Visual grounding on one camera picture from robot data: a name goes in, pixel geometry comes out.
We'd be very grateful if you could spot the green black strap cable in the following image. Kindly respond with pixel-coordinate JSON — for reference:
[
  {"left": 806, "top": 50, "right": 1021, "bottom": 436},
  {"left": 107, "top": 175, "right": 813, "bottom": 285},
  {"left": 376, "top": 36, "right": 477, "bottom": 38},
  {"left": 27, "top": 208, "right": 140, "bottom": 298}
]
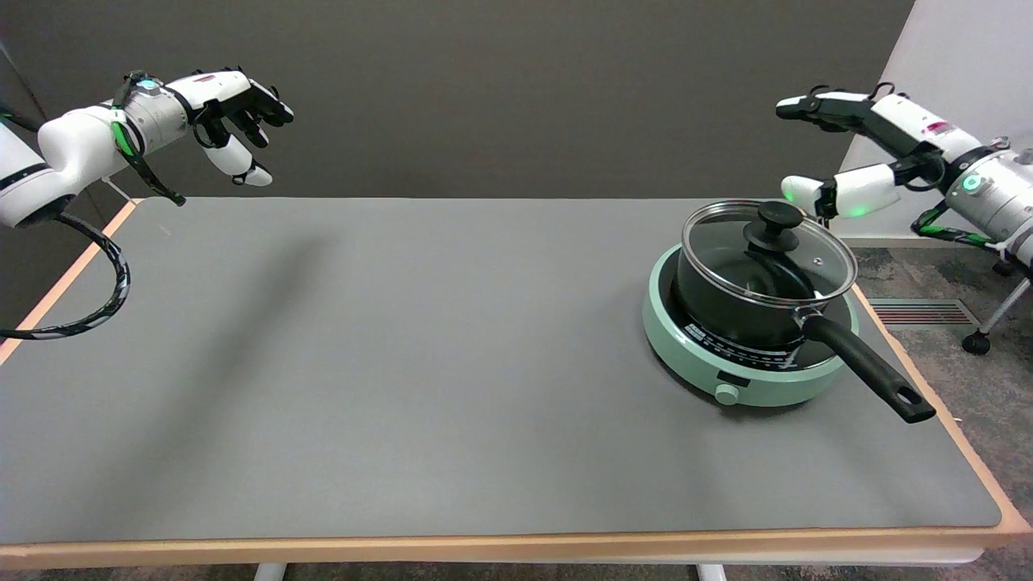
[{"left": 111, "top": 71, "right": 186, "bottom": 207}]

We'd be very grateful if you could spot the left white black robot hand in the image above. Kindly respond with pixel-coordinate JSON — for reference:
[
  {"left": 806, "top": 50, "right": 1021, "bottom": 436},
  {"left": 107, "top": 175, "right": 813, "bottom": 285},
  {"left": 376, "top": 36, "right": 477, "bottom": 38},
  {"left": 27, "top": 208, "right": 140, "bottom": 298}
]
[{"left": 165, "top": 66, "right": 295, "bottom": 188}]

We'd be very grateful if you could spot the glass pot lid black knob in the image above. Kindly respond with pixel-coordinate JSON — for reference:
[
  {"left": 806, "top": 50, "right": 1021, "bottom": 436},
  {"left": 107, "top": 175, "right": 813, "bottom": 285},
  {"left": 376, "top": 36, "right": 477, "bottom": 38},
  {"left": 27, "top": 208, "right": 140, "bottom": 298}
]
[{"left": 680, "top": 199, "right": 859, "bottom": 307}]

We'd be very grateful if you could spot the black braided cable loop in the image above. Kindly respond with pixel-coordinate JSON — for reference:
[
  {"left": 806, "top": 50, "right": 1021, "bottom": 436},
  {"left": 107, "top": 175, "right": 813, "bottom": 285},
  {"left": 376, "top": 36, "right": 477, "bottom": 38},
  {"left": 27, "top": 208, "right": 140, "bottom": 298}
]
[{"left": 0, "top": 211, "right": 132, "bottom": 341}]

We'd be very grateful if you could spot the floor vent grille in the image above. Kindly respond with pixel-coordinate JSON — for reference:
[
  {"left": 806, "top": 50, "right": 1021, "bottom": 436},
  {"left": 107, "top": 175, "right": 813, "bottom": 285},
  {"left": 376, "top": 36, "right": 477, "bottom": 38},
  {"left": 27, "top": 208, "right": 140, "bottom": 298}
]
[{"left": 868, "top": 299, "right": 981, "bottom": 328}]

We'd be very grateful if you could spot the grey table mat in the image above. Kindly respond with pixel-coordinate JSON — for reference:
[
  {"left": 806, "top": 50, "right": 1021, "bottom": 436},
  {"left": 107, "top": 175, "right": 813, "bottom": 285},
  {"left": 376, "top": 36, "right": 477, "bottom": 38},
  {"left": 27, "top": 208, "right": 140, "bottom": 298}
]
[{"left": 0, "top": 198, "right": 1003, "bottom": 545}]

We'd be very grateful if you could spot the wheeled metal stand base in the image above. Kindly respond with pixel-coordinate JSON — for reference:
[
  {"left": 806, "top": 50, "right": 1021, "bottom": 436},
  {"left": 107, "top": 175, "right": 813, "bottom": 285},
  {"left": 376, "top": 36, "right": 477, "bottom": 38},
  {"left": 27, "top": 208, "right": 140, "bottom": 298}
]
[{"left": 962, "top": 257, "right": 1033, "bottom": 356}]

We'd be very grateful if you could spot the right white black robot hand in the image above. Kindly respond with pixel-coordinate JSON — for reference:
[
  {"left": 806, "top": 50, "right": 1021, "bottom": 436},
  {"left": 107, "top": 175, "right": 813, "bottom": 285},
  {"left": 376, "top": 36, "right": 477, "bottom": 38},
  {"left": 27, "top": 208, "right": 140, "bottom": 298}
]
[{"left": 775, "top": 82, "right": 981, "bottom": 220}]

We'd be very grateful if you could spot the mint green induction cooker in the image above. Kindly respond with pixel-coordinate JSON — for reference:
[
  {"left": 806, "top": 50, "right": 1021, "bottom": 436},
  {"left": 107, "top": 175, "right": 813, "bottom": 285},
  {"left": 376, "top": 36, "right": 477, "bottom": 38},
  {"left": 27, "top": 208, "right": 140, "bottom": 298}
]
[{"left": 642, "top": 242, "right": 861, "bottom": 408}]

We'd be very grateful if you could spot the black pot with long handle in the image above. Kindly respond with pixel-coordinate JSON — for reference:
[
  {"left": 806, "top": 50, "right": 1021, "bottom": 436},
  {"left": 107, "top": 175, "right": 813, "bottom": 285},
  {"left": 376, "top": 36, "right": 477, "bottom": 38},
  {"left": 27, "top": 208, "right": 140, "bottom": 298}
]
[{"left": 674, "top": 242, "right": 937, "bottom": 424}]

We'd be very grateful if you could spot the white partition board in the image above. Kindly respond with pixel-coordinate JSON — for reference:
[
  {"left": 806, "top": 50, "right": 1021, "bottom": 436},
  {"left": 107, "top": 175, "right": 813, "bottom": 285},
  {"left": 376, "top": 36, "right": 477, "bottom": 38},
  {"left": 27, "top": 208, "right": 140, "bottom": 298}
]
[{"left": 831, "top": 0, "right": 1033, "bottom": 240}]

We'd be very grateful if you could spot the green black wrist cable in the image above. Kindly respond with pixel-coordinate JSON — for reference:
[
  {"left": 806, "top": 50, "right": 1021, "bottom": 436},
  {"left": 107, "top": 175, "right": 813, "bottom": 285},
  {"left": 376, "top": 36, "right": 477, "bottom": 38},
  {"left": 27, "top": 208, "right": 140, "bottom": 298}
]
[{"left": 910, "top": 200, "right": 1002, "bottom": 249}]

